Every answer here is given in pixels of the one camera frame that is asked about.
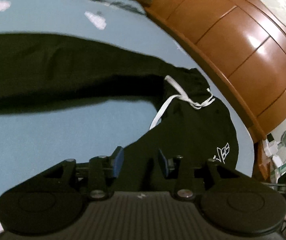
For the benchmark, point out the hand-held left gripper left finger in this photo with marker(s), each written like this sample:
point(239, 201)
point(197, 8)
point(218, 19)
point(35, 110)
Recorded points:
point(118, 161)

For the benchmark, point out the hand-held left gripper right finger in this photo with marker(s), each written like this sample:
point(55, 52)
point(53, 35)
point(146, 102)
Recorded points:
point(163, 163)

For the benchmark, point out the white plastic box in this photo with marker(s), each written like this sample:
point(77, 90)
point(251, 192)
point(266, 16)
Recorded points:
point(271, 150)

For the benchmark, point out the wooden nightstand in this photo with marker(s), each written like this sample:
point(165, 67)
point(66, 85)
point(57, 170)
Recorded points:
point(260, 160)

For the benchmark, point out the wooden headboard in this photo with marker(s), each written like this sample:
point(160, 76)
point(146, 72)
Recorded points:
point(233, 42)

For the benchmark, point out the teal pillow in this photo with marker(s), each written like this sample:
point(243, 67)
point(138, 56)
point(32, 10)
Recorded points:
point(123, 3)

